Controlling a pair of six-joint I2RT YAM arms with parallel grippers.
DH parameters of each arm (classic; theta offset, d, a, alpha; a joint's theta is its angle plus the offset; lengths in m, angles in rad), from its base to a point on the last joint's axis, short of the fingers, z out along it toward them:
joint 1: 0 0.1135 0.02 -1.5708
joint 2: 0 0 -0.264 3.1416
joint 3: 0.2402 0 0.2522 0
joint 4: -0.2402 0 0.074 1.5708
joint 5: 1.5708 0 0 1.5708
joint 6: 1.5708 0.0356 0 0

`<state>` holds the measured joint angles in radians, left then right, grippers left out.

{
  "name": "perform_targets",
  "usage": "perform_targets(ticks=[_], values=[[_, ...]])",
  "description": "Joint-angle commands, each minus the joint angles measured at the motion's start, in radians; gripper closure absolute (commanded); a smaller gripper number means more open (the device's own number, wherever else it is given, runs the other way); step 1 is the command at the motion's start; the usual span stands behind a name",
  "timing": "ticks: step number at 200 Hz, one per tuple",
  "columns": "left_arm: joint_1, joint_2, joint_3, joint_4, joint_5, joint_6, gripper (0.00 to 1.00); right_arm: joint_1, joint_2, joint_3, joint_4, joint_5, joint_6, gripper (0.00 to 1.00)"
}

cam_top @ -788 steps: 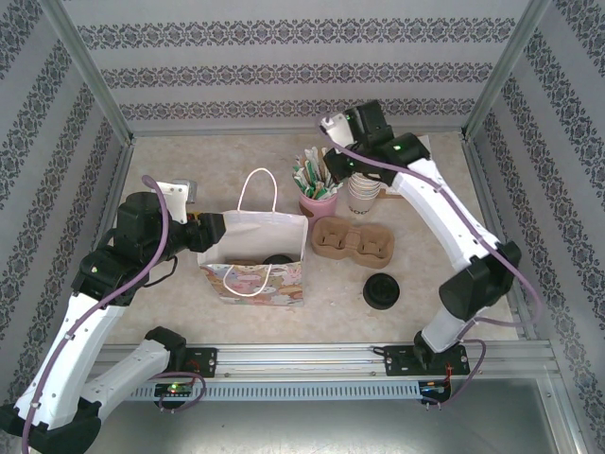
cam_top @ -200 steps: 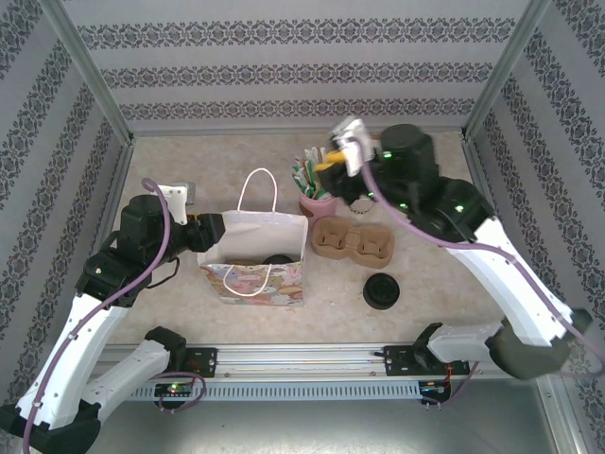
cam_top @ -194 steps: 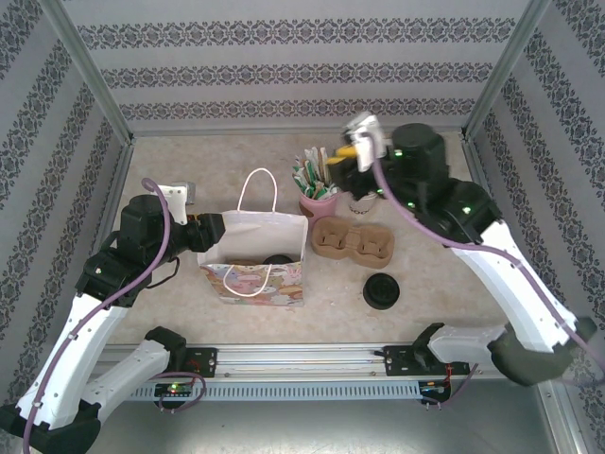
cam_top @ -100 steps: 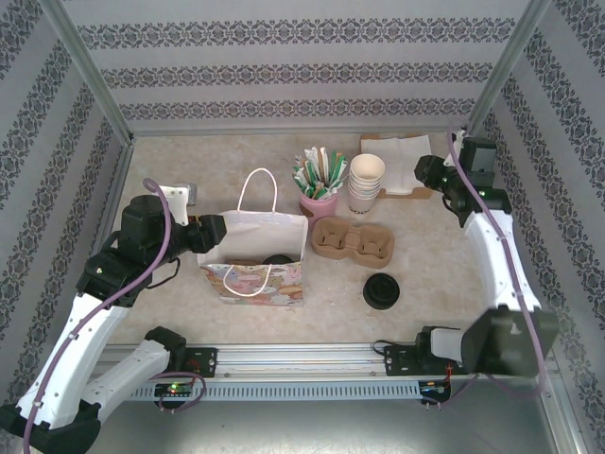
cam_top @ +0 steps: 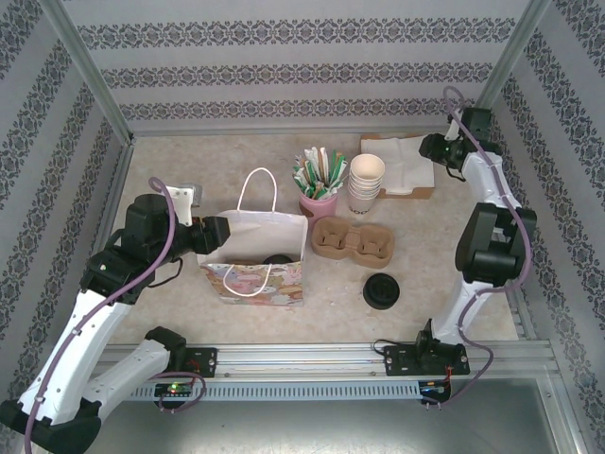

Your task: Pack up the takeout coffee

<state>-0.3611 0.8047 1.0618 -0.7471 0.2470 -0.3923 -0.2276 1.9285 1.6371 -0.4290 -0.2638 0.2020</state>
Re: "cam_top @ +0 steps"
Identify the white paper bag cartoon print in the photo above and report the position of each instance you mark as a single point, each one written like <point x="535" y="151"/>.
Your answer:
<point x="264" y="232"/>

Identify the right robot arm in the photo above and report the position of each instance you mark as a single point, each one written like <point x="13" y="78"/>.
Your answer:
<point x="496" y="236"/>

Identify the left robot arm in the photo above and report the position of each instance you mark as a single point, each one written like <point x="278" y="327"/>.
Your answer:
<point x="71" y="350"/>

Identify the brown cardboard napkin tray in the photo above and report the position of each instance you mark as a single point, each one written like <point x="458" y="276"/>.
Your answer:
<point x="420" y="193"/>

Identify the white paper cup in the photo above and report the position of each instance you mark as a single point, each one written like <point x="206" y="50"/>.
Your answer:
<point x="365" y="190"/>
<point x="368" y="168"/>
<point x="361" y="210"/>
<point x="364" y="194"/>
<point x="365" y="186"/>
<point x="364" y="198"/>

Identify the green white wrapped stirrer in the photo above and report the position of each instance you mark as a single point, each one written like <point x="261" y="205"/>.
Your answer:
<point x="300" y="172"/>

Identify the white paper wrapped stirrer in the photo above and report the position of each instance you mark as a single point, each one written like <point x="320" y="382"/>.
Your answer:
<point x="324" y="161"/>
<point x="309" y="163"/>
<point x="343" y="170"/>

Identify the pink plastic cup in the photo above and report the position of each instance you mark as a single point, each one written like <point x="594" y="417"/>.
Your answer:
<point x="319" y="205"/>

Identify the brown wooden stirrer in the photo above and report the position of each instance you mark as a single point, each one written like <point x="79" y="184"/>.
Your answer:
<point x="317" y="172"/>

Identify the brown pulp cup carrier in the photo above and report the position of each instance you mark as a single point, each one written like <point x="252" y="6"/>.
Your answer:
<point x="354" y="243"/>

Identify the circuit board with green light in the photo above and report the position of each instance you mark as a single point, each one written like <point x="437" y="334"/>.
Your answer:
<point x="175" y="389"/>

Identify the small dark circuit board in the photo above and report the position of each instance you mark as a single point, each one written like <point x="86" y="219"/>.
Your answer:
<point x="435" y="388"/>

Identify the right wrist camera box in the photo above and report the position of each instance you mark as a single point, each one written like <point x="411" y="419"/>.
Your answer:
<point x="453" y="130"/>

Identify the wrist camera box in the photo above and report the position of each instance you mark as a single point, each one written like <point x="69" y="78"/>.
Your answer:
<point x="453" y="130"/>
<point x="184" y="201"/>

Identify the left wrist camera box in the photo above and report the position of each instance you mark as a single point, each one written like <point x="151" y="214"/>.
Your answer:
<point x="184" y="201"/>

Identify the aluminium side rail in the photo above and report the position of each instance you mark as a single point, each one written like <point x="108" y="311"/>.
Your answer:
<point x="120" y="170"/>
<point x="522" y="317"/>

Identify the aluminium frame post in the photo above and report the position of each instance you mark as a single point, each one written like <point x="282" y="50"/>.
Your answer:
<point x="87" y="71"/>
<point x="503" y="71"/>

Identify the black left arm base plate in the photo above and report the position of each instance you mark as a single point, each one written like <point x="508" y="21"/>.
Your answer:
<point x="205" y="361"/>

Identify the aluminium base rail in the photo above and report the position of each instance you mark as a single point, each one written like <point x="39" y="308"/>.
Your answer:
<point x="302" y="361"/>

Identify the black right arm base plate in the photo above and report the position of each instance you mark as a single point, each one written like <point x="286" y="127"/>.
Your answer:
<point x="399" y="361"/>

